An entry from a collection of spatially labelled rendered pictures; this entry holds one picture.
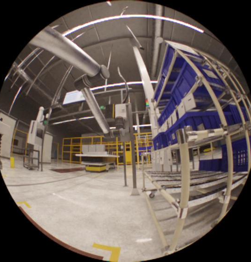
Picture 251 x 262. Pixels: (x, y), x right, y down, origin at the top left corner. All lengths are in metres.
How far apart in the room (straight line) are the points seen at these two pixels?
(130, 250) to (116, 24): 10.38
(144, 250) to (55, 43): 1.31
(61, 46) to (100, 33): 9.26
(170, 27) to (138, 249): 10.96
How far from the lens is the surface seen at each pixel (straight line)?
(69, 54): 0.67
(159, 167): 2.24
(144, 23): 9.83
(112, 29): 9.78
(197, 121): 0.56
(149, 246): 0.79
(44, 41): 0.64
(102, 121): 1.07
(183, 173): 0.29
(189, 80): 0.76
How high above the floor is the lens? 0.66
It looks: 17 degrees up
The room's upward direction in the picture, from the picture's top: 3 degrees counter-clockwise
